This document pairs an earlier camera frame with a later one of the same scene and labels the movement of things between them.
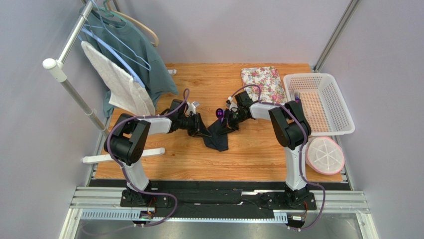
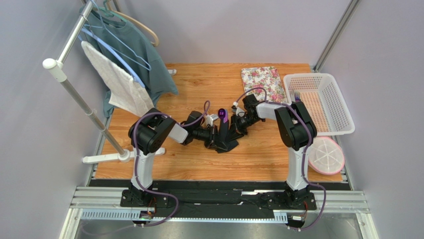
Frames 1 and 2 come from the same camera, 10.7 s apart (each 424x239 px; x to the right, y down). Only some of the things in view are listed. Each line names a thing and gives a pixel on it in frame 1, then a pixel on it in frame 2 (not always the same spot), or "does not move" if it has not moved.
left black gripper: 199,125 → 213,130
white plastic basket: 324,107 does not move
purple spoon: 220,113 does not move
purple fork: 297,96 does not move
